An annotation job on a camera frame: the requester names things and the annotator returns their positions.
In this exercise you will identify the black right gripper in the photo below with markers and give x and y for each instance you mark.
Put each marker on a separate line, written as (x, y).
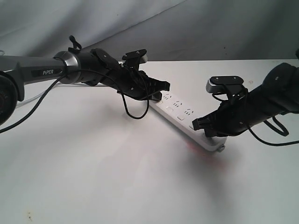
(230, 121)

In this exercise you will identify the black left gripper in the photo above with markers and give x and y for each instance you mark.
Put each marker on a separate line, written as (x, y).
(133, 83)

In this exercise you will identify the white five-outlet power strip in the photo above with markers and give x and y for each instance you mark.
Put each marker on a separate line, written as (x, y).
(181, 115)

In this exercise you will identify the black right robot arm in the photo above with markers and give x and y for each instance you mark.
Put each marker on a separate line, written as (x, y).
(277, 94)

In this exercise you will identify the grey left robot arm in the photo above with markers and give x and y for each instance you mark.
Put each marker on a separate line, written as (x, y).
(74, 66)

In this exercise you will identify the grey backdrop cloth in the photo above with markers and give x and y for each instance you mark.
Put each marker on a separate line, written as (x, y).
(168, 29)

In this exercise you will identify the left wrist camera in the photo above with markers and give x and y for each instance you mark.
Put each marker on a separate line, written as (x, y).
(135, 57)

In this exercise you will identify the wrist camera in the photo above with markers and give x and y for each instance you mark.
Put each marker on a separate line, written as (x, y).
(135, 57)
(219, 85)

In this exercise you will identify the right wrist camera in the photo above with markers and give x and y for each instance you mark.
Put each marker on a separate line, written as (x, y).
(219, 85)

